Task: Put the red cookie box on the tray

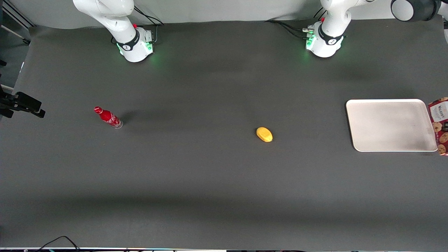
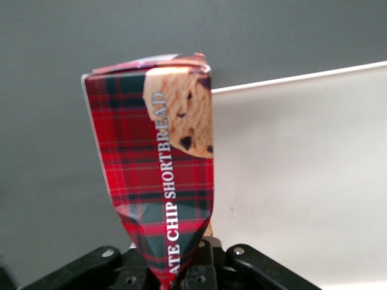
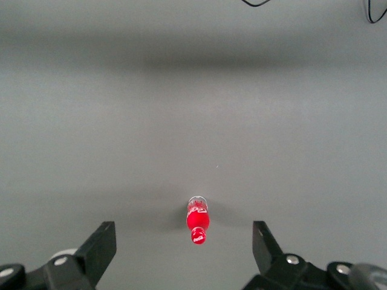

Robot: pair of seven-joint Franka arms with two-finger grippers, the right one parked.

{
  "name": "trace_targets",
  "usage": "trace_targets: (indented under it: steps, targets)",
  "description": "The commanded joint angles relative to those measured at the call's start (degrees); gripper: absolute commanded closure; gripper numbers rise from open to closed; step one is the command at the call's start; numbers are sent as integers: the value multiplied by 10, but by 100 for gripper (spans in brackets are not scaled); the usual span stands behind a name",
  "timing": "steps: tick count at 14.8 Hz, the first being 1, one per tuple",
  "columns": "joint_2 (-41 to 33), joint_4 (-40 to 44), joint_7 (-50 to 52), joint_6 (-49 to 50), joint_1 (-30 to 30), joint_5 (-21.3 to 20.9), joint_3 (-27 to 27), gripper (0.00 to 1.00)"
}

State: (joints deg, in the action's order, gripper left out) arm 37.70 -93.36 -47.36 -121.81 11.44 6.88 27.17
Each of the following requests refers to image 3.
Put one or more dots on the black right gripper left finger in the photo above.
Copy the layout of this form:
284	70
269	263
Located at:
95	253

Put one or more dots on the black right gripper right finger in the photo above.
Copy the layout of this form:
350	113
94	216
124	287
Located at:
269	262

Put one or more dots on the small red cola bottle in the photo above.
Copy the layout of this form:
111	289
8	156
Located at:
197	220

